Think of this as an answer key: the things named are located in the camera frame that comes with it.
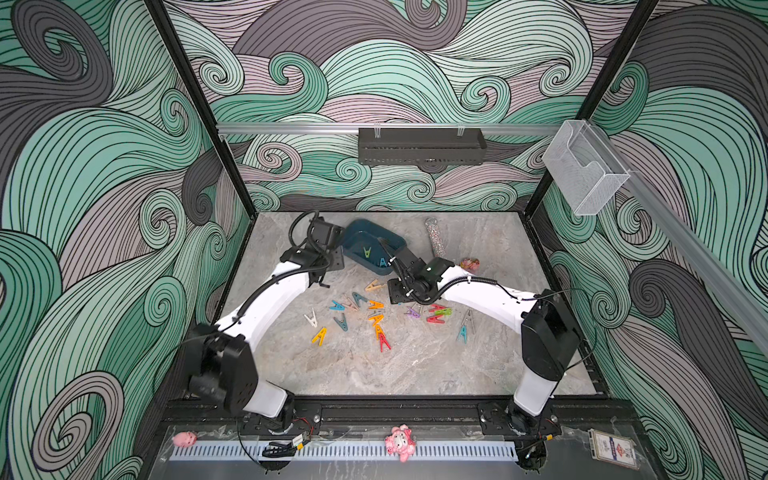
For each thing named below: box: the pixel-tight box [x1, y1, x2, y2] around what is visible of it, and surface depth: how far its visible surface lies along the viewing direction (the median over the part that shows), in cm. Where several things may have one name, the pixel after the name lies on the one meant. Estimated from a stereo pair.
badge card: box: [587, 428, 640, 471], surface depth 69 cm
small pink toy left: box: [172, 431, 198, 448], surface depth 70 cm
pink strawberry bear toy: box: [460, 258, 481, 271], surface depth 103 cm
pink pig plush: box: [384, 423, 417, 463], surface depth 69 cm
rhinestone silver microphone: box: [425, 217, 446, 258], surface depth 112 cm
